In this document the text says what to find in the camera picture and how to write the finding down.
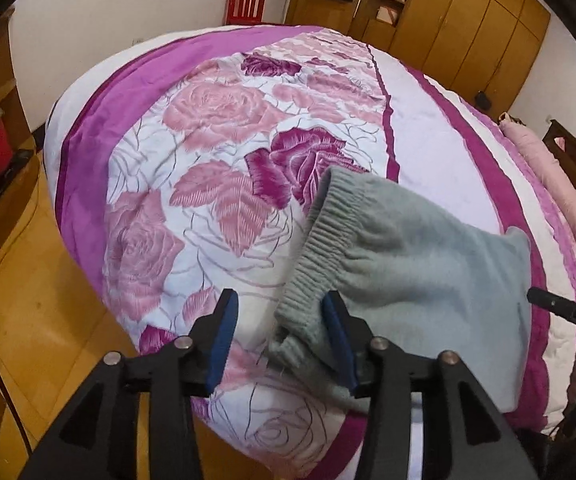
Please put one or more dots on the wooden wardrobe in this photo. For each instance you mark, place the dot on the wooden wardrobe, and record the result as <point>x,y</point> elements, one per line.
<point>467,20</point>

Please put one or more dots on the red wooden chair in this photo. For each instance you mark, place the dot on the red wooden chair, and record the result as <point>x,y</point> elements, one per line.
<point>245,2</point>

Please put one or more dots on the pink checked pillow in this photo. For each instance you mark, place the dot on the pink checked pillow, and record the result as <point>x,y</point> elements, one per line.
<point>542,160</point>

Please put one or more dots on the pink box on shelf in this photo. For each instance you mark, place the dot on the pink box on shelf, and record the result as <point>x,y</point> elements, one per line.
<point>387,14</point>

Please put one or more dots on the grey fleece pants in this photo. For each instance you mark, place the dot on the grey fleece pants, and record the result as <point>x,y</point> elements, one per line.
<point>417,270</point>

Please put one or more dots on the small black object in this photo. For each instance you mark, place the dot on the small black object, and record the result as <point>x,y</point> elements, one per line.
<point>482,100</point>

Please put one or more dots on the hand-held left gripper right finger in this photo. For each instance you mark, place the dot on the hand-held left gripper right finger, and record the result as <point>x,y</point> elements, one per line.
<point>340,345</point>

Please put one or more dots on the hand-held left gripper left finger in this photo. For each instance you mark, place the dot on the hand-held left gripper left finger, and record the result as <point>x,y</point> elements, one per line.
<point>220,345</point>

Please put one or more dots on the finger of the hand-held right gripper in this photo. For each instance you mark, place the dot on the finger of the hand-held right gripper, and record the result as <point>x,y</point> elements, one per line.
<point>567,310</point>

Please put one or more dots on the purple floral bedspread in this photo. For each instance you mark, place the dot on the purple floral bedspread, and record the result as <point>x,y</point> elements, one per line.
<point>208,125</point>

